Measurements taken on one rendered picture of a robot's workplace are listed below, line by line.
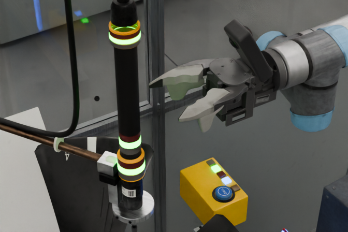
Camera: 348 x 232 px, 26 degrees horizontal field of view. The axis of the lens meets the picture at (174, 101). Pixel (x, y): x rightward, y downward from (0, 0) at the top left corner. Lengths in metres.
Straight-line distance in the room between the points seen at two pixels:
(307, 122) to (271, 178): 1.39
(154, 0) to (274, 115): 0.73
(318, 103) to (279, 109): 1.19
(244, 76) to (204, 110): 0.10
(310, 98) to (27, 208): 0.65
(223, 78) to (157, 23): 0.87
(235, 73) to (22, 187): 0.61
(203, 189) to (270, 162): 0.87
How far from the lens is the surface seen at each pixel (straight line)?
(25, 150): 1.62
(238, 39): 1.14
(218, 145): 2.45
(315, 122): 1.36
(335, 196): 1.96
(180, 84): 1.21
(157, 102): 2.19
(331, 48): 1.28
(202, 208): 1.84
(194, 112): 1.13
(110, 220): 1.41
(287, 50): 1.24
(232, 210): 1.83
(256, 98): 1.24
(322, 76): 1.30
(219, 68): 1.20
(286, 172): 2.77
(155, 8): 1.99
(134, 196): 1.23
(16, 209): 1.62
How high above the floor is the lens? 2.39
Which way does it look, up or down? 39 degrees down
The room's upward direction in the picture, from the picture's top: straight up
